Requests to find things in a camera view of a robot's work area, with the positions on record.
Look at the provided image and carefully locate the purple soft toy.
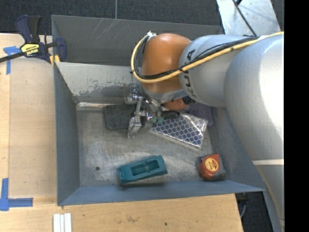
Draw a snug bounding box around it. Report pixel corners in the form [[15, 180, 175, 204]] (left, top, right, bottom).
[[187, 102, 214, 128]]

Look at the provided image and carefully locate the teal plastic block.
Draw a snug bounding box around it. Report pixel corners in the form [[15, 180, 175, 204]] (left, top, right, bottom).
[[116, 154, 169, 186]]

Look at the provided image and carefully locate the orange and grey tape measure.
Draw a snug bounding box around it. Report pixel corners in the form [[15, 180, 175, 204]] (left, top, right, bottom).
[[198, 153, 227, 182]]

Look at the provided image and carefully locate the red-orange round fruit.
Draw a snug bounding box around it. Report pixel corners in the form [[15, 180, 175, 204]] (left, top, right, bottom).
[[165, 97, 187, 112]]

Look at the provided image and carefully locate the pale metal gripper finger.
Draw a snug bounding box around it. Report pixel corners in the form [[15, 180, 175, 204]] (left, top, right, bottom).
[[139, 116, 154, 131], [127, 116, 140, 139]]

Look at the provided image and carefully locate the grey metal bin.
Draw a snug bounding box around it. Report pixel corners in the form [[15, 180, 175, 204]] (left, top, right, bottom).
[[51, 14, 267, 206]]

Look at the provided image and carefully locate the pale wood flat board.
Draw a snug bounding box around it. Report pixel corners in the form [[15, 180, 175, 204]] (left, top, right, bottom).
[[8, 56, 59, 199]]

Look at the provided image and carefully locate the clear packet with blue hexagons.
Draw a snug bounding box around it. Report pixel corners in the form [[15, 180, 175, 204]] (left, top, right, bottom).
[[149, 112, 209, 152]]

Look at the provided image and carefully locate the dark grey cloth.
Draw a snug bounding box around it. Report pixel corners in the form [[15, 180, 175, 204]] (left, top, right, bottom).
[[104, 105, 136, 131]]

